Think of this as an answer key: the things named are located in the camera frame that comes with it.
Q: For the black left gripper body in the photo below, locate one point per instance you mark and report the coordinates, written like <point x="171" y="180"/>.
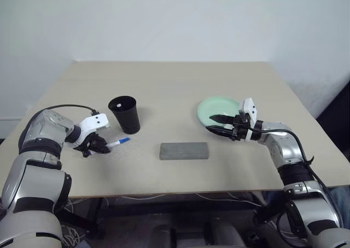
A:
<point x="88" y="144"/>

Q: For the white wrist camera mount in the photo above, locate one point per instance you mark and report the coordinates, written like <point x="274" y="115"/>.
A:
<point x="95" y="120"/>
<point x="248" y="107"/>

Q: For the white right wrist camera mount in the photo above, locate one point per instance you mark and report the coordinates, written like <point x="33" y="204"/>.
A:
<point x="248" y="107"/>

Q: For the white marker with blue cap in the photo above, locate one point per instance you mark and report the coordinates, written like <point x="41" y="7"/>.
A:
<point x="121" y="141"/>

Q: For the black plastic cup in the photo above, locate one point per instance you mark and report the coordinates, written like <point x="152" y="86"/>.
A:
<point x="128" y="119"/>

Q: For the mint green plastic plate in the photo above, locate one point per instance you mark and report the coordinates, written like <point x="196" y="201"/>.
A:
<point x="218" y="105"/>

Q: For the dark cabinet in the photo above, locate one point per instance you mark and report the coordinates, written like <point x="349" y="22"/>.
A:
<point x="339" y="105"/>

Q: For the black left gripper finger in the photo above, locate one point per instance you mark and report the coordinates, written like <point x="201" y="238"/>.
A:
<point x="100" y="142"/>
<point x="104" y="150"/>

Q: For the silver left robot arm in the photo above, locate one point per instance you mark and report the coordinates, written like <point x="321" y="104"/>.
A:
<point x="35" y="133"/>

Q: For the black table frame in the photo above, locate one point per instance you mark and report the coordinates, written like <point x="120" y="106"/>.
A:
<point x="175" y="208"/>

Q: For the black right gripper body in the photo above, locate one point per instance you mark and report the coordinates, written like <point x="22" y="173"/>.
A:
<point x="240" y="127"/>

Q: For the blue denim cloth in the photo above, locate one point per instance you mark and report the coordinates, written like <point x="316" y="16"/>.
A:
<point x="340" y="201"/>

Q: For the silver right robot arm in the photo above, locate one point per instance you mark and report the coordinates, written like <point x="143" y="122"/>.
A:
<point x="284" y="146"/>

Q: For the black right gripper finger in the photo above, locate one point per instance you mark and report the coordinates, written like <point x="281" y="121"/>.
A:
<point x="222" y="119"/>
<point x="220" y="131"/>

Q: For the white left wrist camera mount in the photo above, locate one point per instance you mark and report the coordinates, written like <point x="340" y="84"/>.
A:
<point x="95" y="120"/>

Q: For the grey glasses case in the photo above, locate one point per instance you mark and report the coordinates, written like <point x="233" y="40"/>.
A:
<point x="183" y="150"/>

